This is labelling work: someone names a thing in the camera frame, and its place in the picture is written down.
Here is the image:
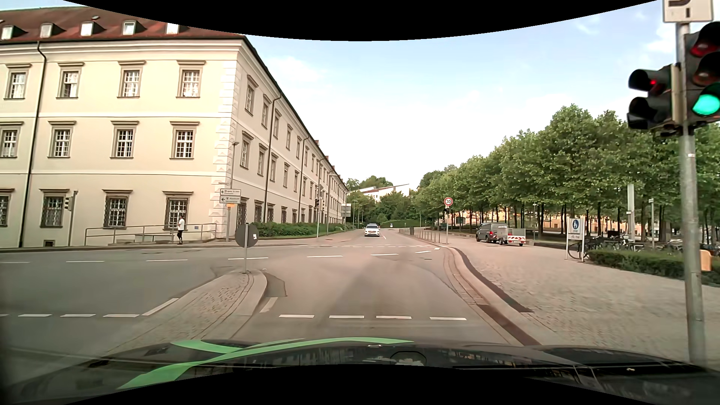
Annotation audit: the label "white building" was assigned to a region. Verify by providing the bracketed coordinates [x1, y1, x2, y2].
[355, 183, 411, 202]

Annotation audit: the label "low bushes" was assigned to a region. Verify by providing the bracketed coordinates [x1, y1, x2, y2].
[251, 221, 356, 237]

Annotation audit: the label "metal railing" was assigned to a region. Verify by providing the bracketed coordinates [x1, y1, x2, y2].
[398, 226, 449, 245]
[84, 223, 218, 246]

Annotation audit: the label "grey asphalt road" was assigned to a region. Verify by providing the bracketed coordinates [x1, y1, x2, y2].
[0, 228, 527, 389]

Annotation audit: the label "dark van with trailer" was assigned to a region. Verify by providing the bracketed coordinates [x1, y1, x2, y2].
[475, 222, 527, 247]

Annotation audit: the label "car's own bonnet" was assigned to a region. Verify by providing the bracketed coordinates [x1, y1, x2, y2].
[6, 336, 720, 404]

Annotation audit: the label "cobbled traffic island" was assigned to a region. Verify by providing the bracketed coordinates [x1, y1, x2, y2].
[107, 269, 269, 355]

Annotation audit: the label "row of trees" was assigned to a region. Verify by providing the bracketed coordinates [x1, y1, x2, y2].
[413, 103, 720, 244]

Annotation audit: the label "blue and white sign board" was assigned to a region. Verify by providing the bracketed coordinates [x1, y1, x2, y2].
[565, 216, 586, 263]

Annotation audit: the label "large cream building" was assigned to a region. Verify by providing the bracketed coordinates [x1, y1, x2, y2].
[0, 7, 350, 249]

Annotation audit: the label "cobbled pavement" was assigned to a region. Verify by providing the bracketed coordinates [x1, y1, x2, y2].
[402, 229, 720, 366]

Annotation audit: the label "row of parked bicycles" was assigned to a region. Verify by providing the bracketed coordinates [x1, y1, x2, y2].
[567, 234, 720, 261]

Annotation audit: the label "low hedge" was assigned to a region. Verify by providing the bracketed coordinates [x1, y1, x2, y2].
[587, 249, 720, 287]

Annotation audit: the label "traffic light on grey pole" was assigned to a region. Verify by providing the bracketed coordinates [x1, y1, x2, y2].
[627, 0, 720, 366]

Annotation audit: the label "round sign on post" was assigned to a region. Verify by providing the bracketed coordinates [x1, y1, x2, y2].
[234, 223, 260, 274]

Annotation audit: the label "direction signs on lamp post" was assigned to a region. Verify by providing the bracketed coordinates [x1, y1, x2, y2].
[219, 141, 242, 243]

